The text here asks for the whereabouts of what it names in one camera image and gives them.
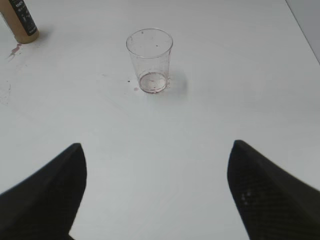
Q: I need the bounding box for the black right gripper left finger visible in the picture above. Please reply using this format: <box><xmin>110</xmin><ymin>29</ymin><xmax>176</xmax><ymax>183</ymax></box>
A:
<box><xmin>0</xmin><ymin>143</ymin><xmax>87</xmax><ymax>240</ymax></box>

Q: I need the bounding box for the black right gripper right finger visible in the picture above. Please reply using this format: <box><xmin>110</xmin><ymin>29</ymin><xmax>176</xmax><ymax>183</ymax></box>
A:
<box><xmin>227</xmin><ymin>140</ymin><xmax>320</xmax><ymax>240</ymax></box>

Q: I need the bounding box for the transparent plastic cup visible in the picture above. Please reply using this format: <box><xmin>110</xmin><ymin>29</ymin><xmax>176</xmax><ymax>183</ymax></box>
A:
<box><xmin>125</xmin><ymin>28</ymin><xmax>174</xmax><ymax>94</ymax></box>

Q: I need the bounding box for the orange juice bottle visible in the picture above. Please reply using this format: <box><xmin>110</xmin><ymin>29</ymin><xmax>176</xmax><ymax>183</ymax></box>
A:
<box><xmin>0</xmin><ymin>0</ymin><xmax>39</xmax><ymax>44</ymax></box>

